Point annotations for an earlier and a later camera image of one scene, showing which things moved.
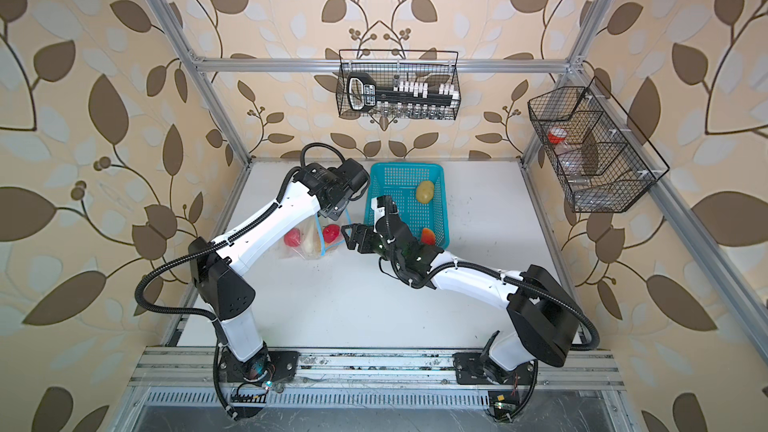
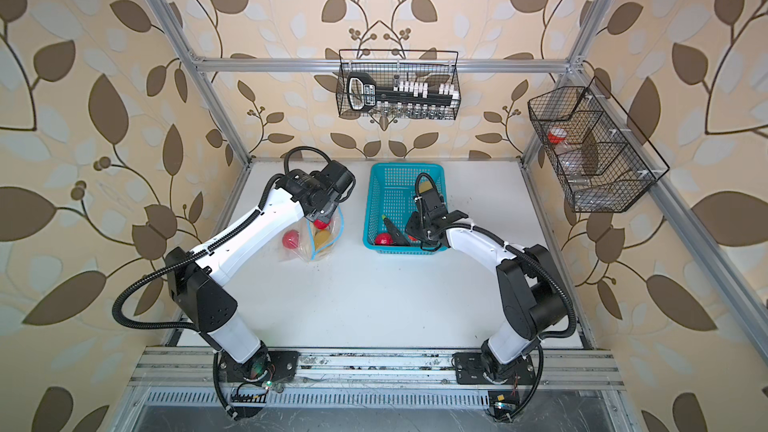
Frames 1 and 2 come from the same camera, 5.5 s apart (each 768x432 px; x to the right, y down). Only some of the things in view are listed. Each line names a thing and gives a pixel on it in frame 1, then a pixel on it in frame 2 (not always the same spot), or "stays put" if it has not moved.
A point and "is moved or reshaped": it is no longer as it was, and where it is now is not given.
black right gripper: (359, 229) → (411, 226)
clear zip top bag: (318, 238) is moved or reshaped
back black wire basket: (392, 84) stays put
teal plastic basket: (401, 181) stays put
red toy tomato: (293, 237) stays put
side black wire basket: (605, 161) stays put
